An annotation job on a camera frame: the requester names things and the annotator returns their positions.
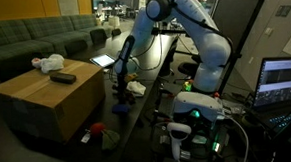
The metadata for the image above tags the blue sponge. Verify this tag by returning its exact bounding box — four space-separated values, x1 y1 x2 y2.
111 103 131 115

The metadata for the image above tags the dark office chair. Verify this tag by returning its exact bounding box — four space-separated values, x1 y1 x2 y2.
176 53 199 78

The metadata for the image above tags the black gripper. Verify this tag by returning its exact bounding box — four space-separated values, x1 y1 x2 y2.
116 72 135 104

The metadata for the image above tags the black laptop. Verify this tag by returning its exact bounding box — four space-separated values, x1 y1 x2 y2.
247 55 291 146

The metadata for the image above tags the white round chair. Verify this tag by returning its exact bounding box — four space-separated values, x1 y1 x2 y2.
107 15 121 29

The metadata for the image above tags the white VR controller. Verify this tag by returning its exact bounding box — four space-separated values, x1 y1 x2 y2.
166 121 194 162

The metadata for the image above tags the small green-lit device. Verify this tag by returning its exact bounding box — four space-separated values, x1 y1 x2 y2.
182 80 194 93

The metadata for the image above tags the green plush piece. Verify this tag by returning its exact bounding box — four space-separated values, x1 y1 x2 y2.
100 127 121 151

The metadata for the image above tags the white wall switch plate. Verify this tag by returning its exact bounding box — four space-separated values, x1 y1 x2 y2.
263 26 274 37

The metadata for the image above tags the tablet with lit screen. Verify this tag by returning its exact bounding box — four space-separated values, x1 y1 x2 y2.
89 52 118 70

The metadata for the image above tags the thick white cable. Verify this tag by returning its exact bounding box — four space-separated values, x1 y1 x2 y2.
225 115 251 162

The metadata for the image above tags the red plush ball with tag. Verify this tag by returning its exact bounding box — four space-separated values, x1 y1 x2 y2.
80 121 108 144

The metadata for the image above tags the small black chair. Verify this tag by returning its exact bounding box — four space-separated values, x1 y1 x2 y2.
111 27 122 38

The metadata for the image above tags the green plaid sofa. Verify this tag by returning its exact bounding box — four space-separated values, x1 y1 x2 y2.
0 13 118 90

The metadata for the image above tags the black rectangular case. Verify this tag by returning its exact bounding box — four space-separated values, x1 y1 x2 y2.
49 72 78 86

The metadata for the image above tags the large cardboard box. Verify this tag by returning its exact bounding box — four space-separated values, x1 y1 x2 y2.
0 57 109 148

